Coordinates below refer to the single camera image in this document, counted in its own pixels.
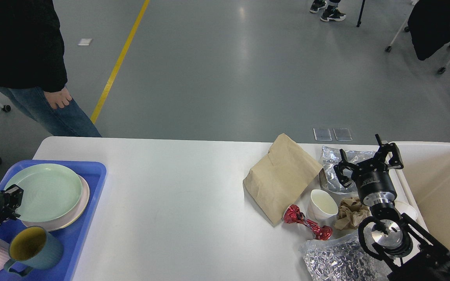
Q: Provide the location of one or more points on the white lid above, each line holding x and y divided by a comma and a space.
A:
406, 208

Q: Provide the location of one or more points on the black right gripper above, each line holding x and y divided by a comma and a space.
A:
373, 183

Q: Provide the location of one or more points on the white paper cup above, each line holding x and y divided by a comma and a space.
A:
321, 205

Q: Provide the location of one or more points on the light green plate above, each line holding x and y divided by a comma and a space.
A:
50, 191

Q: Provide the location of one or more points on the crumpled brown paper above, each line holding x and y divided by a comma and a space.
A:
351, 213

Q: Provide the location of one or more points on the beige plastic bin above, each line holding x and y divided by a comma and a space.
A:
426, 180

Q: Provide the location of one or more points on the crumpled silver foil bag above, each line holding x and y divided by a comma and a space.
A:
342, 259

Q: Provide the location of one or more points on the blue plastic tray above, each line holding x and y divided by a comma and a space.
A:
72, 237

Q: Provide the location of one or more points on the dark teal mug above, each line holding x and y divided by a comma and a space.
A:
33, 248

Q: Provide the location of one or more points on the person in black and jeans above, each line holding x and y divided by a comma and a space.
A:
33, 75

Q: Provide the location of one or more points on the red foil wrapper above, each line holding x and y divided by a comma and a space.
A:
293, 215

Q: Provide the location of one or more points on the brown paper bag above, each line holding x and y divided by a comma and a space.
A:
279, 178

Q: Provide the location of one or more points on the pink plate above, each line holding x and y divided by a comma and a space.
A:
70, 217

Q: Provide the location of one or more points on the black jacket on chair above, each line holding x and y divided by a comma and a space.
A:
429, 28

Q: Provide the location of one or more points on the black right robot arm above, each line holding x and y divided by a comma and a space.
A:
408, 249

